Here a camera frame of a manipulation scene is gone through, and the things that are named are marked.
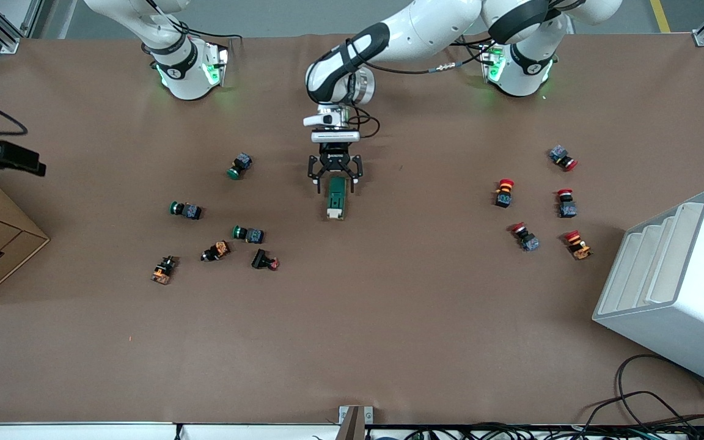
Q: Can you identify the green load switch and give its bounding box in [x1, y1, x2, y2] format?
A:
[326, 177, 348, 221]

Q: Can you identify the red button with black block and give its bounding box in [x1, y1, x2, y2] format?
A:
[494, 178, 516, 208]

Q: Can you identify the red button with blue block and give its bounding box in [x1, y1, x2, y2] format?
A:
[509, 222, 541, 252]
[557, 188, 578, 219]
[549, 145, 579, 172]

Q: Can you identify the red button with orange block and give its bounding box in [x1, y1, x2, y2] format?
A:
[563, 230, 593, 261]

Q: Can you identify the white tiered plastic rack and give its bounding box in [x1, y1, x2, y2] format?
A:
[592, 188, 704, 393]

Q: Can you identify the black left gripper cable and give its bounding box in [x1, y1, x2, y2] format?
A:
[346, 105, 381, 140]

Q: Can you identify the green push button switch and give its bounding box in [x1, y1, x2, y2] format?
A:
[232, 225, 265, 244]
[169, 200, 203, 221]
[227, 153, 253, 180]

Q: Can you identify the black red push button switch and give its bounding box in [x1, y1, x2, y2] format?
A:
[251, 248, 281, 271]

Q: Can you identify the black orange push button switch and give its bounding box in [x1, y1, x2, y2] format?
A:
[151, 255, 177, 285]
[201, 241, 231, 262]

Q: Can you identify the black cable with silver connector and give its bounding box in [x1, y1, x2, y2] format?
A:
[364, 43, 499, 75]

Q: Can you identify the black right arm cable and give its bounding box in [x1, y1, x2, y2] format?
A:
[144, 0, 243, 42]

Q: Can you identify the metal table edge bracket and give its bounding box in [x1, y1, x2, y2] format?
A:
[338, 405, 375, 440]

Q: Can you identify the black cable bundle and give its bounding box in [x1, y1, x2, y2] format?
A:
[389, 420, 704, 440]

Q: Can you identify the black looped cable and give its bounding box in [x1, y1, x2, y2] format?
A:
[572, 353, 704, 431]

